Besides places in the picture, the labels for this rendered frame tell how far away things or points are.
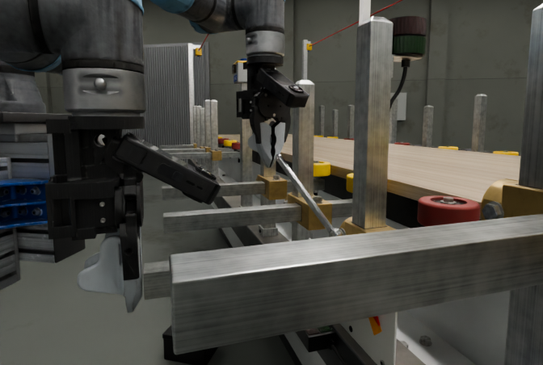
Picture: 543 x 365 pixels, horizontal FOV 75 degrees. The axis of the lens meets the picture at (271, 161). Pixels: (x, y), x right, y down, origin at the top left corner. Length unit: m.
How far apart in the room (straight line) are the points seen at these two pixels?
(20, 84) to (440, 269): 0.89
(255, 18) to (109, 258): 0.48
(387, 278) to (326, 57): 7.19
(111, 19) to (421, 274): 0.32
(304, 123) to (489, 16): 7.31
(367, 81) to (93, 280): 0.40
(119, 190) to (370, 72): 0.34
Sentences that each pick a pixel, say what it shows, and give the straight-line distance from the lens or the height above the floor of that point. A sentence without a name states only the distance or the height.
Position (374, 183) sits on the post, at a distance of 0.51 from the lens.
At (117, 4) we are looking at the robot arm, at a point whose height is 1.13.
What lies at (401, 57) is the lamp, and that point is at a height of 1.11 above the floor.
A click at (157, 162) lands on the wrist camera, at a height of 0.98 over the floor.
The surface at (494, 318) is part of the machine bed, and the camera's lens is 0.69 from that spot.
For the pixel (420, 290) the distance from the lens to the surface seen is 0.19.
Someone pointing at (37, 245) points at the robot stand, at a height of 0.76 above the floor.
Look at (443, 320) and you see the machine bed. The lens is 0.78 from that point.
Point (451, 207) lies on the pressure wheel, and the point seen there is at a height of 0.91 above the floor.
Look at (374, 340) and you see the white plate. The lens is 0.54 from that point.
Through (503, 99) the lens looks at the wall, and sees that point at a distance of 7.84.
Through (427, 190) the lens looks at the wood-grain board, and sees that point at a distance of 0.69.
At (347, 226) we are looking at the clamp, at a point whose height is 0.86.
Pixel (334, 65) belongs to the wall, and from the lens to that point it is 7.31.
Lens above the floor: 1.02
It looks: 6 degrees down
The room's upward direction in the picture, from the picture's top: straight up
